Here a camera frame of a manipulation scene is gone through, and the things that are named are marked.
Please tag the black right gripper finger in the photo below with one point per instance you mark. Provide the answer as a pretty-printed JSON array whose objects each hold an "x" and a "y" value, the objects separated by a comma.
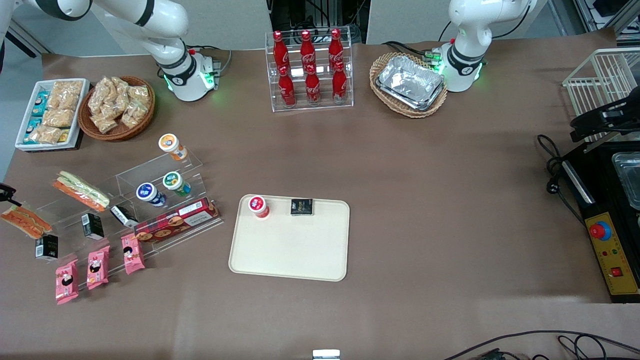
[{"x": 7, "y": 192}]

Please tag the triangle sandwich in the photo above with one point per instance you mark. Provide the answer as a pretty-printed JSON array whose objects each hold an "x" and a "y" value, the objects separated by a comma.
[
  {"x": 82, "y": 191},
  {"x": 25, "y": 223}
]

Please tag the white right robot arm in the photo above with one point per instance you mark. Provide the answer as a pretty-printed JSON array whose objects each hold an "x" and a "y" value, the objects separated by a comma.
[{"x": 172, "y": 47}]

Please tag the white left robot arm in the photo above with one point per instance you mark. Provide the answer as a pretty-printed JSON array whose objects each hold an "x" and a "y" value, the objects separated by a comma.
[{"x": 470, "y": 30}]

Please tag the beige plastic tray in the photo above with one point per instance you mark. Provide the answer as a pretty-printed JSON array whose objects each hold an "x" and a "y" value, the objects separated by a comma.
[{"x": 290, "y": 250}]

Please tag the aluminium foil tray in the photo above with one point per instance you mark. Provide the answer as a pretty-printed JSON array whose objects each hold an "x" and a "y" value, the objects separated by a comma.
[{"x": 410, "y": 82}]

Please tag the steel machine tray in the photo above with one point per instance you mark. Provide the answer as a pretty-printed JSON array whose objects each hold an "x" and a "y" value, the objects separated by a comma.
[{"x": 629, "y": 177}]

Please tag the blue snack packet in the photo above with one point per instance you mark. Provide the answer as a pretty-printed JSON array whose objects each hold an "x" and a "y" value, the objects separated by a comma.
[
  {"x": 40, "y": 104},
  {"x": 33, "y": 125},
  {"x": 29, "y": 138}
]

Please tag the small black box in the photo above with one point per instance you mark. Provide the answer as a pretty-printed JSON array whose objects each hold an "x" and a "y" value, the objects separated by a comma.
[
  {"x": 122, "y": 215},
  {"x": 47, "y": 247},
  {"x": 92, "y": 226}
]

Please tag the clear bag of rice crisps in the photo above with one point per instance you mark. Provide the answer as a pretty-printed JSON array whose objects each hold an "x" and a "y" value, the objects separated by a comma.
[
  {"x": 66, "y": 94},
  {"x": 45, "y": 135},
  {"x": 58, "y": 118}
]

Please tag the white rectangular bin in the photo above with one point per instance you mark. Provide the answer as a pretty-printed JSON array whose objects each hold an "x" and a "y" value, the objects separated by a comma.
[{"x": 25, "y": 115}]

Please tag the pink snack packet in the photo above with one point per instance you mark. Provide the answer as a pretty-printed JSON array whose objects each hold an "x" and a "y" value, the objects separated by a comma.
[
  {"x": 66, "y": 282},
  {"x": 98, "y": 267},
  {"x": 133, "y": 254}
]

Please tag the clear bag of crackers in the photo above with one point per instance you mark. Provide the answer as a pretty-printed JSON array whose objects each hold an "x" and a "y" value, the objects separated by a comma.
[
  {"x": 134, "y": 114},
  {"x": 100, "y": 95},
  {"x": 120, "y": 91},
  {"x": 104, "y": 122},
  {"x": 139, "y": 93}
]

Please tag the brown wicker basket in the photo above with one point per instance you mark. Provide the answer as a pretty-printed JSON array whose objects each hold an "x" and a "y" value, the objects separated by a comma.
[{"x": 120, "y": 134}]

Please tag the blue lid cup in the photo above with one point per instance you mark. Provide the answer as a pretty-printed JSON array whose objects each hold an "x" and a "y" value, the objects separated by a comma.
[{"x": 147, "y": 192}]

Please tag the clear acrylic step stand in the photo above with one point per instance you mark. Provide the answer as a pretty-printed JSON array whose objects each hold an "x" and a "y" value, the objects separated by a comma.
[{"x": 150, "y": 172}]

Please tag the green lid cup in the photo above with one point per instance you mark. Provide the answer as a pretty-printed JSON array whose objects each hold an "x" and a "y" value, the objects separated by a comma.
[{"x": 174, "y": 181}]

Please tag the orange lid cup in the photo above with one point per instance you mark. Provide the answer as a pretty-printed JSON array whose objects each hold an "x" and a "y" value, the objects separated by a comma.
[{"x": 170, "y": 144}]

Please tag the red plaid cookie box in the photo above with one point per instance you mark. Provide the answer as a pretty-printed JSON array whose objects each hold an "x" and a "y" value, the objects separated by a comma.
[{"x": 175, "y": 221}]

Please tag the red lid cup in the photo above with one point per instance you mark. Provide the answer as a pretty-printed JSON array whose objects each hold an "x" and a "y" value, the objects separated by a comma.
[{"x": 258, "y": 205}]

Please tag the black snack packet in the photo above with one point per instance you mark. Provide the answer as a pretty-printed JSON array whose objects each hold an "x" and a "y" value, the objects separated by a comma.
[{"x": 302, "y": 206}]

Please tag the red cola bottle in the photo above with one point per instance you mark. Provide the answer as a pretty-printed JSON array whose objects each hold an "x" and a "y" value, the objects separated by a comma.
[
  {"x": 313, "y": 86},
  {"x": 287, "y": 87},
  {"x": 280, "y": 50},
  {"x": 307, "y": 50},
  {"x": 339, "y": 82},
  {"x": 335, "y": 47}
]

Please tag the clear acrylic bottle rack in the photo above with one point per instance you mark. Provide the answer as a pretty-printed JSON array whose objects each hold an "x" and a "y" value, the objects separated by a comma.
[{"x": 322, "y": 106}]

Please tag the light wicker basket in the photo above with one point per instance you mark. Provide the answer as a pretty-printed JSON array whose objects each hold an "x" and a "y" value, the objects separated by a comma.
[{"x": 410, "y": 112}]

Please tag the black sealing machine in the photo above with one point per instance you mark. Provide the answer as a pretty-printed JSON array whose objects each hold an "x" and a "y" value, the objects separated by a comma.
[{"x": 595, "y": 190}]

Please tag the red emergency button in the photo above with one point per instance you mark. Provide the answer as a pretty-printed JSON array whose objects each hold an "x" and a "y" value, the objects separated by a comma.
[{"x": 599, "y": 230}]

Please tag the yellow control panel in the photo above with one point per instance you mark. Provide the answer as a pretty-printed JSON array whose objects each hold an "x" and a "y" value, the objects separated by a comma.
[{"x": 617, "y": 260}]

